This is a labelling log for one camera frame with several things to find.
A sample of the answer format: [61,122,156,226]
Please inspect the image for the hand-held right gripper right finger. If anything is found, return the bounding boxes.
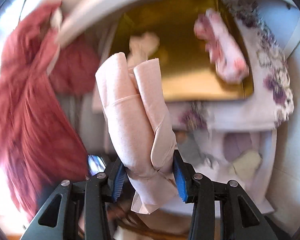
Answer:
[172,149,278,240]

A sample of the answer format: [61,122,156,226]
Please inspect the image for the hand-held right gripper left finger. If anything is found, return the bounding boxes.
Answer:
[22,158,127,240]

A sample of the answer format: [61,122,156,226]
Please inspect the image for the pink cloth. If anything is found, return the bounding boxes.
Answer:
[95,52,179,215]

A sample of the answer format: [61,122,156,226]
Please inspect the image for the purple knit hat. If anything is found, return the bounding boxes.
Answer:
[224,132,253,162]

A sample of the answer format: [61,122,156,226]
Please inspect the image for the cream knit hat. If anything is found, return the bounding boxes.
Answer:
[229,152,263,176]

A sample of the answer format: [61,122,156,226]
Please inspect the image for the amber plastic box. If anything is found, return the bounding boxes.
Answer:
[110,0,255,103]

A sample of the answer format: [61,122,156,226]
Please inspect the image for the pink floral socks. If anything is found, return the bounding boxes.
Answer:
[193,8,250,84]

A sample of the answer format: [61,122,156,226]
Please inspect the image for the red blanket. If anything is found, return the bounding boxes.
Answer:
[0,2,101,220]

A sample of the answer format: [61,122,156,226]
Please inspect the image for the white purple floral cloth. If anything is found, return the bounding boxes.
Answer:
[169,0,294,133]

